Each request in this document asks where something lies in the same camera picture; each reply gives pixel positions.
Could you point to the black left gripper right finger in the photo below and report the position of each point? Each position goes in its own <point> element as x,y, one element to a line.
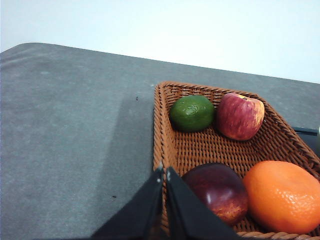
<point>188,218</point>

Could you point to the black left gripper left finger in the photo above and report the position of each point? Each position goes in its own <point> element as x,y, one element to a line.
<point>140,218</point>

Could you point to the dark red plum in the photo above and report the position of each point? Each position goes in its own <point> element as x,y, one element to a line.
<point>221,188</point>

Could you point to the green lime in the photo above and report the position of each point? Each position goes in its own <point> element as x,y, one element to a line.
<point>193,113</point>

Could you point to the brown wicker basket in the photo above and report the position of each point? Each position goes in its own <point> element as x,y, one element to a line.
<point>180,150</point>

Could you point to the red yellow apple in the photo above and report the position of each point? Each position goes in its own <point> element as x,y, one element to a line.
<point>239,117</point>

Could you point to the dark teal rectangular tray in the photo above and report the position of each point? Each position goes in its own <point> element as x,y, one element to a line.
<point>311,136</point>

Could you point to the orange tangerine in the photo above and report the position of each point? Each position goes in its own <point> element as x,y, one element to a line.
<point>283,198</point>

